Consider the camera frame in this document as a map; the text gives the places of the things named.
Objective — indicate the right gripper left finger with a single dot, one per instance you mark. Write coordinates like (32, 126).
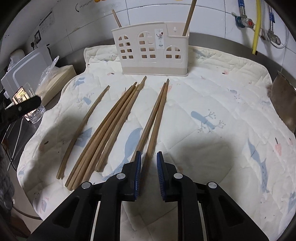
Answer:
(132, 173)

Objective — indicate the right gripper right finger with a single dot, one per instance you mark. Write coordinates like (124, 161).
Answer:
(166, 173)

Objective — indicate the smartphone lit screen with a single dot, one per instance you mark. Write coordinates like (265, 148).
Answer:
(20, 96)

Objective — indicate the clear glass mug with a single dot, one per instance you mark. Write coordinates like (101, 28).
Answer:
(36, 114)

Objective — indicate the white cutting board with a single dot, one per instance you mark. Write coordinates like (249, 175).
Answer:
(28, 70)

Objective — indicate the bagged beige box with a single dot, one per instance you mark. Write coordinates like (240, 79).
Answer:
(52, 81)

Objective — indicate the white patterned quilted mat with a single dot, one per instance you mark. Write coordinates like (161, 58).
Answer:
(218, 125)

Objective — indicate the beige plastic utensil holder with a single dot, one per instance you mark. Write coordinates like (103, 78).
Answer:
(157, 48)

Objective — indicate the wall power socket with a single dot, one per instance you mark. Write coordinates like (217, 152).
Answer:
(37, 37)

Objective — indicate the wall notice sticker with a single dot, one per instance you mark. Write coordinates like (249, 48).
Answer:
(47, 22)

